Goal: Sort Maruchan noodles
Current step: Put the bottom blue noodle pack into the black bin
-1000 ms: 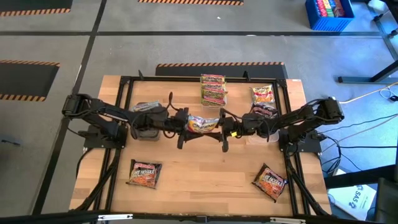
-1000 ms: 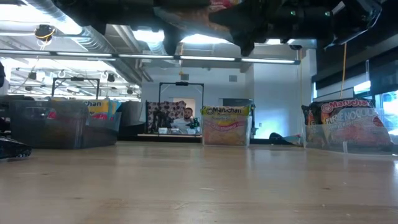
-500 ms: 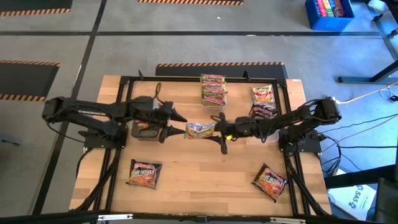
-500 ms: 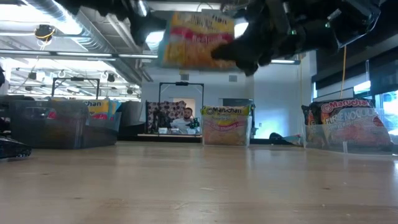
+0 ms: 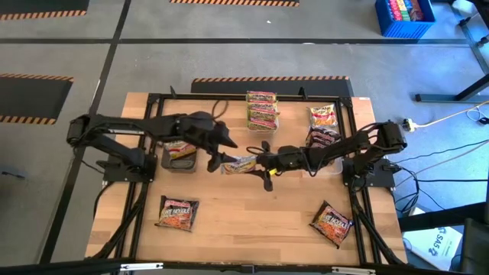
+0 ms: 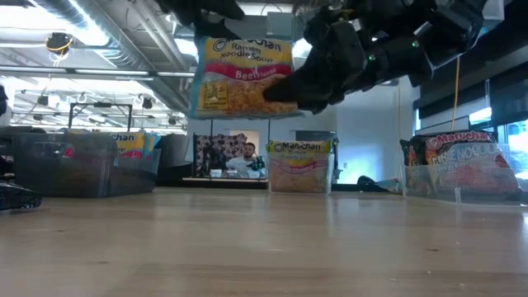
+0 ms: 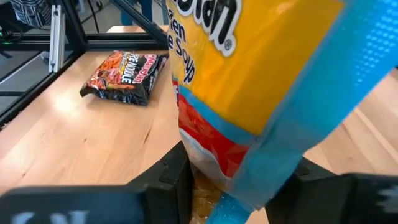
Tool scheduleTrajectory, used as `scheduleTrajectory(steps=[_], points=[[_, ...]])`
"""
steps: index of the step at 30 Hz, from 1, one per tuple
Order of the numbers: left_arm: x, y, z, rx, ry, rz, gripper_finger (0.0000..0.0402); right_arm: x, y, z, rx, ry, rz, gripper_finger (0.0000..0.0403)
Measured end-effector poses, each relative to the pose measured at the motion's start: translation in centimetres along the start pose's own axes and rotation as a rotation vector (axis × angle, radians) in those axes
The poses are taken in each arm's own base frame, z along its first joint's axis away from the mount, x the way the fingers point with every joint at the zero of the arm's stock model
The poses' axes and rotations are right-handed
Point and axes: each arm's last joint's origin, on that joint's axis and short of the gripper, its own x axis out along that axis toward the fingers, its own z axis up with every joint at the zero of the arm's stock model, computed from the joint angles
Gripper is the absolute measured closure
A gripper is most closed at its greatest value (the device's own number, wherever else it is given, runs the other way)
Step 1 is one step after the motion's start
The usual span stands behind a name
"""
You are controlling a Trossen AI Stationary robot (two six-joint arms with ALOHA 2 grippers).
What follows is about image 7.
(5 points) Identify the black fire noodle pack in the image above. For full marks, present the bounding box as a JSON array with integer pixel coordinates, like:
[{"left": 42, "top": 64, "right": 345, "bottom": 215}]
[{"left": 79, "top": 49, "right": 170, "bottom": 106}]

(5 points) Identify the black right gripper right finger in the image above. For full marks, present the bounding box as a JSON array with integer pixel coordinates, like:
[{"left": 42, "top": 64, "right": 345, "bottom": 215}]
[{"left": 264, "top": 157, "right": 398, "bottom": 224}]

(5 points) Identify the silver metal bracket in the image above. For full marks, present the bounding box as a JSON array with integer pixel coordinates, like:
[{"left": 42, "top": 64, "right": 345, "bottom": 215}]
[{"left": 48, "top": 4, "right": 67, "bottom": 74}]

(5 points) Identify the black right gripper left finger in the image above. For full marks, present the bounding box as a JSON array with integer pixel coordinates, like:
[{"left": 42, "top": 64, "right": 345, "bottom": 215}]
[{"left": 0, "top": 141, "right": 194, "bottom": 224}]

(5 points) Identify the black aluminium table frame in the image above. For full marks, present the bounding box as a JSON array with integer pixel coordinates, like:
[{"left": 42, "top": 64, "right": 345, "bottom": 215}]
[{"left": 0, "top": 0, "right": 170, "bottom": 125}]

